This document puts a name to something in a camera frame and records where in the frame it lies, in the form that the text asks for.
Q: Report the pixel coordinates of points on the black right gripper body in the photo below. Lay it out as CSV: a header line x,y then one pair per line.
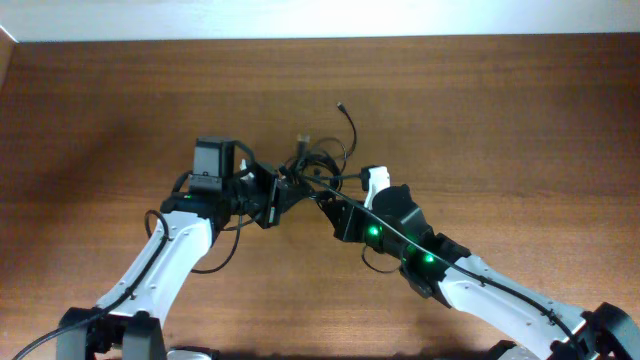
x,y
363,227

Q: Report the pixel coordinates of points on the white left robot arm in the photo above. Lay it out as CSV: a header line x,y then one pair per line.
x,y
131,315

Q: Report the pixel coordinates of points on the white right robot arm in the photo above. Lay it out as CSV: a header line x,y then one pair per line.
x,y
437,267

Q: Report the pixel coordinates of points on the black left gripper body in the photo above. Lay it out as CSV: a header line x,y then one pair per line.
x,y
260,197

